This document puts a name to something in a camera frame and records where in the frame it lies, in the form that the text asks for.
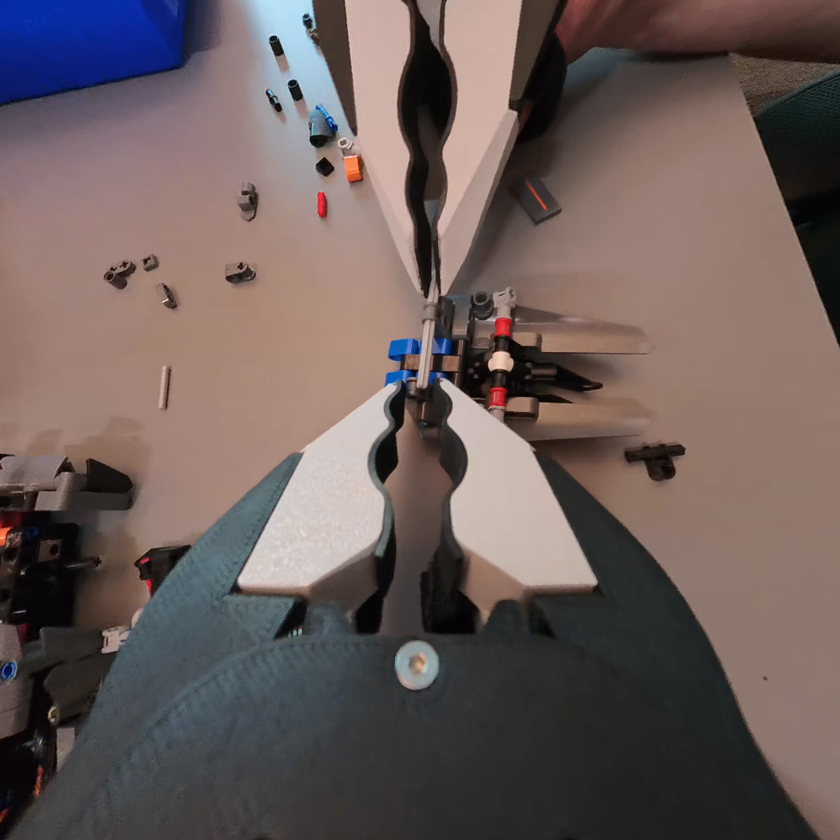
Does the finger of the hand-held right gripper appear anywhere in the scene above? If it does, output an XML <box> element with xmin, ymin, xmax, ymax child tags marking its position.
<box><xmin>427</xmin><ymin>0</ymin><xmax>567</xmax><ymax>294</ymax></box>
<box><xmin>344</xmin><ymin>0</ymin><xmax>437</xmax><ymax>295</ymax></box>

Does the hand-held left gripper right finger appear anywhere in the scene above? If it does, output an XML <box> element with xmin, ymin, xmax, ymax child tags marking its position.
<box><xmin>422</xmin><ymin>381</ymin><xmax>599</xmax><ymax>634</ymax></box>

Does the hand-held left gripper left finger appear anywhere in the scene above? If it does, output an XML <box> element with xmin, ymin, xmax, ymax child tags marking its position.
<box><xmin>235</xmin><ymin>382</ymin><xmax>404</xmax><ymax>634</ymax></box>

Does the grey winged lego assembly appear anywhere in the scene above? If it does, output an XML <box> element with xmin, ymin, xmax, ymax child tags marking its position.
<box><xmin>384</xmin><ymin>287</ymin><xmax>654</xmax><ymax>442</ymax></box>

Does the long light grey lego axle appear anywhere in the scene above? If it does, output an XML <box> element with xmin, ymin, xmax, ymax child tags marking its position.
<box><xmin>420</xmin><ymin>282</ymin><xmax>439</xmax><ymax>395</ymax></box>

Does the person's right forearm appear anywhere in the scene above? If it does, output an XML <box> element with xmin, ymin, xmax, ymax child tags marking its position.
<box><xmin>556</xmin><ymin>0</ymin><xmax>840</xmax><ymax>64</ymax></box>

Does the dark grey orange-striped lego tile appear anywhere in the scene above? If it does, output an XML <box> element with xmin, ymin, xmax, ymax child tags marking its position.
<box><xmin>512</xmin><ymin>173</ymin><xmax>563</xmax><ymax>226</ymax></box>

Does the black lego T connector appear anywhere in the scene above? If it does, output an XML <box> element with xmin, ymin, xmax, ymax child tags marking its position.
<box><xmin>624</xmin><ymin>442</ymin><xmax>687</xmax><ymax>483</ymax></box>

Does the large lego vehicle build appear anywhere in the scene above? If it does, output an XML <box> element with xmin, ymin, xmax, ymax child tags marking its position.
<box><xmin>0</xmin><ymin>451</ymin><xmax>135</xmax><ymax>840</ymax></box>

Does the blue plastic bin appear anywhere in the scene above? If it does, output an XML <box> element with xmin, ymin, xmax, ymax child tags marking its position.
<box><xmin>0</xmin><ymin>0</ymin><xmax>189</xmax><ymax>106</ymax></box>

